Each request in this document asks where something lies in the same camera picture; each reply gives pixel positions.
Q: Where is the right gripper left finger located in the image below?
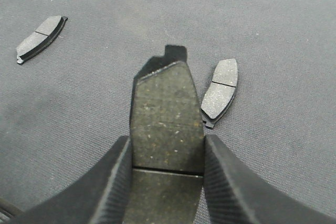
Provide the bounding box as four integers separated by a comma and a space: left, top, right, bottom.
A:
10, 136, 132, 223

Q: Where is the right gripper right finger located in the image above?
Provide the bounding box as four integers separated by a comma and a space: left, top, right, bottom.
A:
204, 135, 335, 223

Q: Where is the grey brake pad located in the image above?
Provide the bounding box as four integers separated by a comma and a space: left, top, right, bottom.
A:
124, 45, 205, 223
16, 15, 68, 65
201, 58, 238, 129

